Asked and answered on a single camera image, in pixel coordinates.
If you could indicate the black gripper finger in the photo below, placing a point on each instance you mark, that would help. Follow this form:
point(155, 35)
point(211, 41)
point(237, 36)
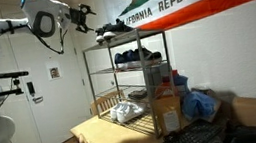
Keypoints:
point(88, 10)
point(85, 28)

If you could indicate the brown paper bag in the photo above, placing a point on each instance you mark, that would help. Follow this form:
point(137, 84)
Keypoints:
point(169, 116)

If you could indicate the black sneaker white sole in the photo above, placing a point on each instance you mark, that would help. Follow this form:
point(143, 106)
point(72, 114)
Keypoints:
point(118, 27)
point(99, 38)

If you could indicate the grey metal shoe rack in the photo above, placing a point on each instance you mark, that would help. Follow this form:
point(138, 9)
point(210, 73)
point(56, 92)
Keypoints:
point(145, 79)

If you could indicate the small portrait photo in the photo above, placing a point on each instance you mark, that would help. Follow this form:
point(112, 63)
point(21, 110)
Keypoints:
point(54, 72)

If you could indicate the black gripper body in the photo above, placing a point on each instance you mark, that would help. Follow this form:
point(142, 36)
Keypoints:
point(76, 18)

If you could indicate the white door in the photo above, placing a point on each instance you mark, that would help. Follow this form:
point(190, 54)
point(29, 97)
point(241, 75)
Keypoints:
point(65, 107)

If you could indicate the black door keypad lock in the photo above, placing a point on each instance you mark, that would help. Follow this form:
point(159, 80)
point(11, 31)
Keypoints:
point(30, 88)

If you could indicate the blue plastic jug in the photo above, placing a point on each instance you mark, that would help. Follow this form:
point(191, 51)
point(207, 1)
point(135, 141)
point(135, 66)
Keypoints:
point(182, 82)

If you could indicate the black computer keyboard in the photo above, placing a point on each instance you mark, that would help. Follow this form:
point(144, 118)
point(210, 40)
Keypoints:
point(185, 142)

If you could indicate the blue cloth bag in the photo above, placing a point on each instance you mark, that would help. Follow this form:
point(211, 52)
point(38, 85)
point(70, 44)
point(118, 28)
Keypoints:
point(198, 105)

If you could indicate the black camera bar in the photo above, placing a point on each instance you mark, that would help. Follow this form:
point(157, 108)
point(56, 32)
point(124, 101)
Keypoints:
point(14, 74)

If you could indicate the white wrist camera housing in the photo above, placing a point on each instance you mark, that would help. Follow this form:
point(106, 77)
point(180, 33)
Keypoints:
point(65, 18)

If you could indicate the California Republic flag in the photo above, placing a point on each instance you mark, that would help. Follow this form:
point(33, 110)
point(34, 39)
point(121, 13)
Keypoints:
point(192, 5)

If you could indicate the grey storage box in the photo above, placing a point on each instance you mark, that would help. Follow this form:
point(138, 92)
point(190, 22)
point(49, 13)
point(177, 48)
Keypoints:
point(154, 76)

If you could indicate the blue running sneaker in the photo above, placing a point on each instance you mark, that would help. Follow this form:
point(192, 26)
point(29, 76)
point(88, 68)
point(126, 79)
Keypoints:
point(119, 60)
point(143, 57)

